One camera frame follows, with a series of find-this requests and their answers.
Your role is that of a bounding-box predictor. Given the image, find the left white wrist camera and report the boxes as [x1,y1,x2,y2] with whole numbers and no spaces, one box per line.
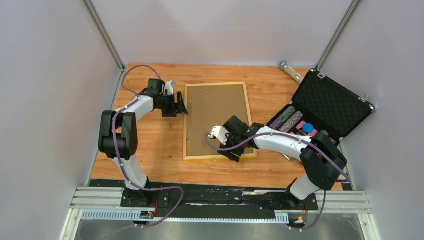
[163,80,175,97]

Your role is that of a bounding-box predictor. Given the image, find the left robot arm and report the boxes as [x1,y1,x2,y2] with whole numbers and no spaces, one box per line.
[98,78,188,207]

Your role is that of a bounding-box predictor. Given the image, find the yellow wooden picture frame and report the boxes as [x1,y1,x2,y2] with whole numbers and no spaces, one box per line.
[182,81,258,162]

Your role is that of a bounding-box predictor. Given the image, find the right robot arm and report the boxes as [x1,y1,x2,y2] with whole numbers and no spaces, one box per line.
[208,115,347,210]

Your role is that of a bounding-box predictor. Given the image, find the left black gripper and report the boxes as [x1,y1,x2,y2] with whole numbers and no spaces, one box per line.
[157,91,188,118]

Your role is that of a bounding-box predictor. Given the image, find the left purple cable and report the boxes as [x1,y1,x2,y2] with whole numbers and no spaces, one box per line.
[76,64,185,240]

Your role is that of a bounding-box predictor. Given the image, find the blue round chip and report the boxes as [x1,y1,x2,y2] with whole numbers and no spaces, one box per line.
[302,123,315,134]

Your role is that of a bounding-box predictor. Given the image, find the black aluminium chip case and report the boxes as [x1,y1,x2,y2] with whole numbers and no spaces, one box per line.
[267,69,375,146]

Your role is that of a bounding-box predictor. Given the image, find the brown cardboard backing board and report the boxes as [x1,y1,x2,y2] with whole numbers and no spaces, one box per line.
[186,84,254,157]

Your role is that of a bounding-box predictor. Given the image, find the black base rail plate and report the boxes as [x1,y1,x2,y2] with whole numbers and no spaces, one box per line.
[86,178,354,221]

